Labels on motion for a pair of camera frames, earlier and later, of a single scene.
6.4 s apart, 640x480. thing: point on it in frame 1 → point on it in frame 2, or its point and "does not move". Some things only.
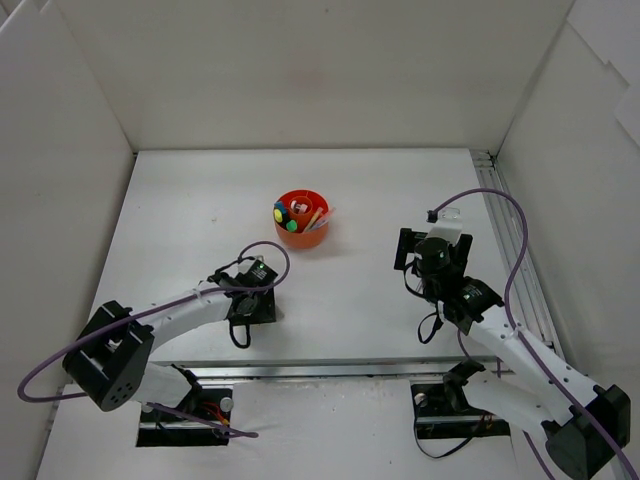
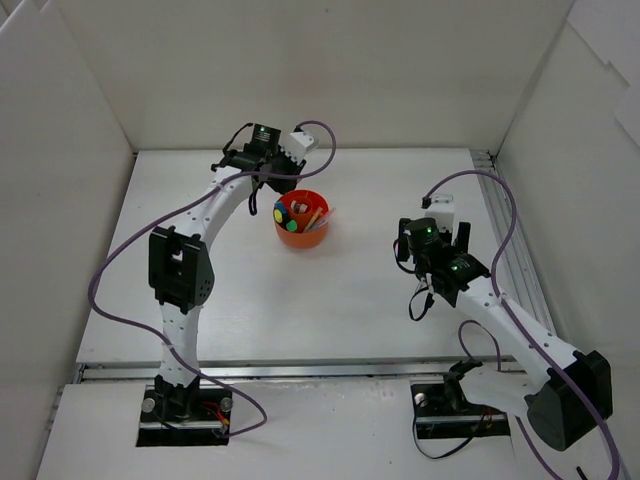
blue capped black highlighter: (280, 206) does not move
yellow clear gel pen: (314, 217) does not move
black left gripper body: (267, 310) → (282, 170)
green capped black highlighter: (291, 225) does not move
